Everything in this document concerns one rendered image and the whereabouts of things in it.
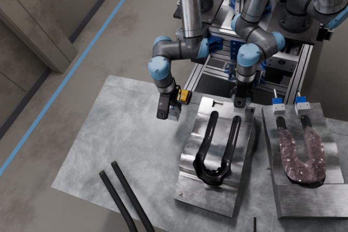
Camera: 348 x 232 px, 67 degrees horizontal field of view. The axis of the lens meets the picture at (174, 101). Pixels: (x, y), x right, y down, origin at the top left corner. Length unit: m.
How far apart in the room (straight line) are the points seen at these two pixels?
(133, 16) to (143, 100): 1.83
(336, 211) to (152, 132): 0.85
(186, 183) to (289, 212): 0.42
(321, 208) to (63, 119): 2.21
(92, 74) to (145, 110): 1.46
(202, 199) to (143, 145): 0.40
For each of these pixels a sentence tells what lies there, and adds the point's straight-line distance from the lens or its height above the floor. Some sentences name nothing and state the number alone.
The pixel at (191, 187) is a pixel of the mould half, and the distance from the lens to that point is 1.20.
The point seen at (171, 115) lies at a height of 0.96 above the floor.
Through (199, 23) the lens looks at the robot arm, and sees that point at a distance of 0.99.
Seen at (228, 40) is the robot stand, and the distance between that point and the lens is 1.53.
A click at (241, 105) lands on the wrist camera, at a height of 1.07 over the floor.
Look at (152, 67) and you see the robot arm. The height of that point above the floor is 1.30.
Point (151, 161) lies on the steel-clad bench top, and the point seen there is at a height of 0.80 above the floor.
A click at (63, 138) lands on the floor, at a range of 2.61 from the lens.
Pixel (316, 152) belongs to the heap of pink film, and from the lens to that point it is 1.24.
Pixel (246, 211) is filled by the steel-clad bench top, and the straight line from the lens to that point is 1.24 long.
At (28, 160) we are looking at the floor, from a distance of 2.72.
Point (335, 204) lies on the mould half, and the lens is 1.20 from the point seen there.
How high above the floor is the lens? 2.03
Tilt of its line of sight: 59 degrees down
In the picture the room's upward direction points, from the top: 20 degrees counter-clockwise
